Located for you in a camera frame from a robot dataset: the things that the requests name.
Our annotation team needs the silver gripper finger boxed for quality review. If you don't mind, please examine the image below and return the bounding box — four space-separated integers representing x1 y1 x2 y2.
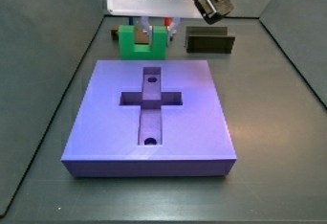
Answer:
167 17 180 38
140 16 152 37

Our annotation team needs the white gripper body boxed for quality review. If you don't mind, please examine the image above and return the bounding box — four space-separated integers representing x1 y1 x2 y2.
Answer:
105 0 202 18

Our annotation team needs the green U-shaped block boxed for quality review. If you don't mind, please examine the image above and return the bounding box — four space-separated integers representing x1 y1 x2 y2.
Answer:
119 25 167 60

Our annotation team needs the purple board with cross slot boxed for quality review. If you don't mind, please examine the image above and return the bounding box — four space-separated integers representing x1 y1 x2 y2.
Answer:
61 60 236 177

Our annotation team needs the red peg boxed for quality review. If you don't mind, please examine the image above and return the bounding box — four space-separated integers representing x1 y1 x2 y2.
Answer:
164 17 171 27

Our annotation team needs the blue peg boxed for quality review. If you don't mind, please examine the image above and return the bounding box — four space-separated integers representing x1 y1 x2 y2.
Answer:
128 16 133 26

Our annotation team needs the black ribbed block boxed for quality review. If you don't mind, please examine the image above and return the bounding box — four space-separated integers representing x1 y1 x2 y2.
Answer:
186 26 235 54

